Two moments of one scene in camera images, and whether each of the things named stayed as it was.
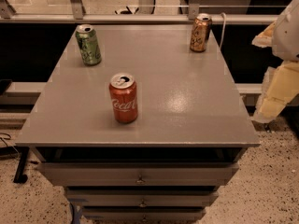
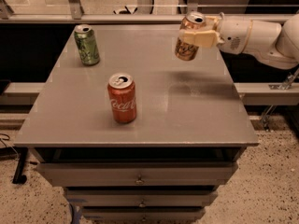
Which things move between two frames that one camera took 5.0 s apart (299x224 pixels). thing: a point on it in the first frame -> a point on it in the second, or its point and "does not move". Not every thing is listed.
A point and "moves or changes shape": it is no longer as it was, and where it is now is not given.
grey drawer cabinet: (191, 133) does not move
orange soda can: (201, 31) moves or changes shape
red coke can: (123, 95) does not move
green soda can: (89, 45) does not move
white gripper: (288, 36) -> (232, 36)
